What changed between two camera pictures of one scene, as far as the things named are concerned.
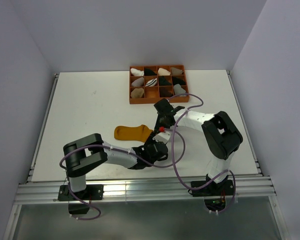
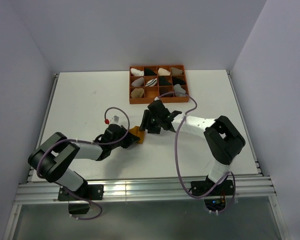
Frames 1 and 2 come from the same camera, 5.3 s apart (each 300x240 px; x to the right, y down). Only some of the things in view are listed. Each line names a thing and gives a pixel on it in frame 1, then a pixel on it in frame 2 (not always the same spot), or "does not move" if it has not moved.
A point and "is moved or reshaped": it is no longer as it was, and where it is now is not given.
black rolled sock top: x=149 y=72 does not move
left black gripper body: x=148 y=144 -> x=124 y=143
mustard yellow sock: x=138 y=133 is moved or reshaped
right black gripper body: x=160 y=122 -> x=154 y=126
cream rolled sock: x=162 y=71 does not move
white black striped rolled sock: x=151 y=82 does not move
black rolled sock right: x=176 y=80 does not move
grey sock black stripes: x=178 y=90 does not move
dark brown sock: x=166 y=91 does not move
